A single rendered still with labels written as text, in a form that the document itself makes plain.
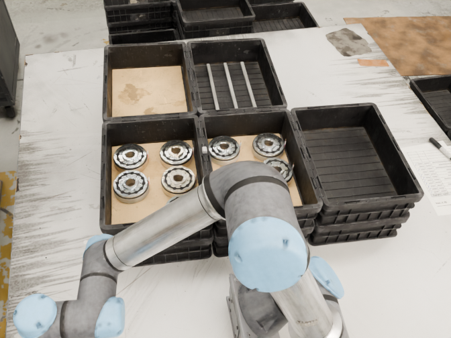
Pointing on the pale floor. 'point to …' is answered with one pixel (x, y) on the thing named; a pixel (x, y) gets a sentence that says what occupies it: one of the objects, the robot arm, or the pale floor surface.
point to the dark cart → (8, 60)
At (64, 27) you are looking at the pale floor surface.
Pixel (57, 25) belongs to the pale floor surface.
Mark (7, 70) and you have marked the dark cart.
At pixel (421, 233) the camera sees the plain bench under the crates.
